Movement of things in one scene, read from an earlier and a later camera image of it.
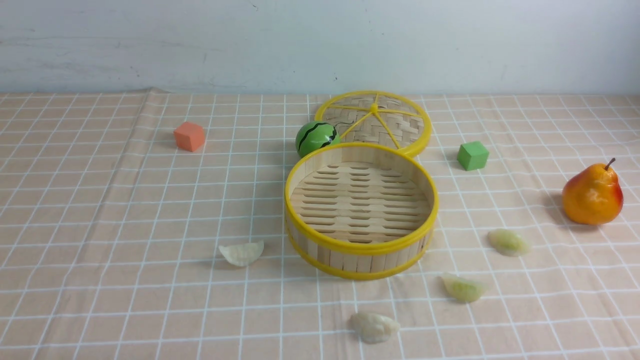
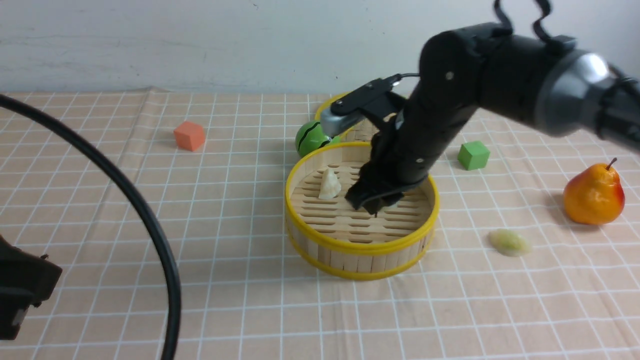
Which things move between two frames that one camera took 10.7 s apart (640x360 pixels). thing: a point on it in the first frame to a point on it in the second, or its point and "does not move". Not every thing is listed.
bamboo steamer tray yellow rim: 360,211 does not move
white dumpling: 242,254 to 330,186
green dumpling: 507,243 does not move
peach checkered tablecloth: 150,224 does not move
